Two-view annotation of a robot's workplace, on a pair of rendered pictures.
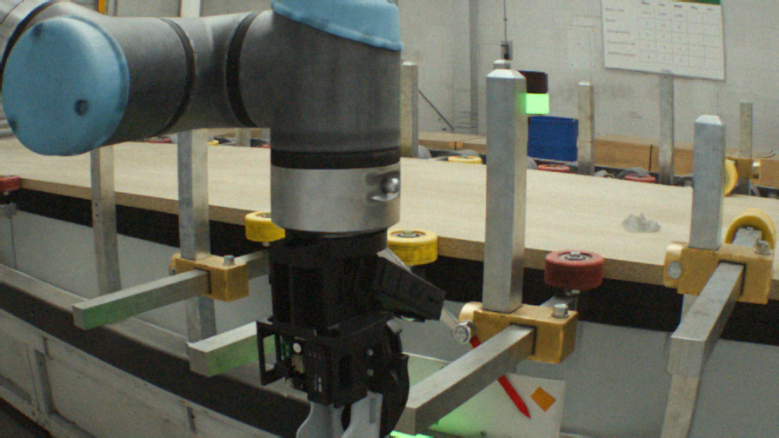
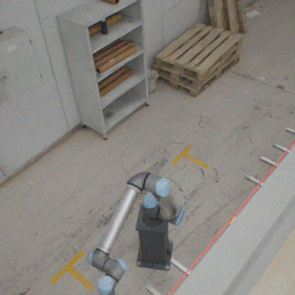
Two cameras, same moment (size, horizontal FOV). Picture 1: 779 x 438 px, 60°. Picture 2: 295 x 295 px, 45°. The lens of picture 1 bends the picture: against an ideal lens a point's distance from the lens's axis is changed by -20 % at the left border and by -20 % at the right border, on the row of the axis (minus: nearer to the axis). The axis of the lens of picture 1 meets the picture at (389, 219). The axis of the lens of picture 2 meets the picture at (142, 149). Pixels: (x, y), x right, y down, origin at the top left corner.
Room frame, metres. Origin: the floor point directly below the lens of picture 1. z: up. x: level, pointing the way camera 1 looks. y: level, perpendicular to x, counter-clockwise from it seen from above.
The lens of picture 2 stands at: (1.02, -0.79, 3.13)
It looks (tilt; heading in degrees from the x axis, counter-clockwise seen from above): 45 degrees down; 102
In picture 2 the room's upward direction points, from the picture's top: 5 degrees counter-clockwise
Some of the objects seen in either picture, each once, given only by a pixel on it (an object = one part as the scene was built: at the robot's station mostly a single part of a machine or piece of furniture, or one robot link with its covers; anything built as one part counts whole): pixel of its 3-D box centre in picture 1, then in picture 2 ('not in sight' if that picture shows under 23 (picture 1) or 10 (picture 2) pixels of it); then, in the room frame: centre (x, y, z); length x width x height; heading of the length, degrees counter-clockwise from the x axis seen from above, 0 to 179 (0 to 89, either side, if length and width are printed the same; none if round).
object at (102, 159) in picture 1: (103, 199); not in sight; (1.31, 0.51, 0.93); 0.05 x 0.04 x 0.45; 57
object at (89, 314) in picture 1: (185, 287); (196, 280); (1.09, 0.29, 0.83); 0.43 x 0.03 x 0.04; 147
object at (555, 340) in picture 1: (518, 329); not in sight; (0.88, -0.15, 0.85); 0.13 x 0.06 x 0.05; 57
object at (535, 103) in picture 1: (523, 102); not in sight; (0.93, -0.15, 1.10); 0.06 x 0.06 x 0.02
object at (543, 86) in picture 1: (522, 81); not in sight; (0.93, -0.15, 1.13); 0.06 x 0.06 x 0.02
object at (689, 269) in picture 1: (720, 270); not in sight; (0.74, -0.36, 0.95); 0.13 x 0.06 x 0.05; 57
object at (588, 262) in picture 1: (572, 295); not in sight; (0.98, -0.23, 0.85); 0.08 x 0.08 x 0.11
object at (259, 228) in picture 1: (270, 248); not in sight; (1.26, 0.18, 0.85); 0.08 x 0.08 x 0.11
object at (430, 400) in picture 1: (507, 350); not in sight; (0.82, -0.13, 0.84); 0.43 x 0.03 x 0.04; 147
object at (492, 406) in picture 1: (463, 402); not in sight; (0.89, -0.09, 0.75); 0.26 x 0.01 x 0.10; 57
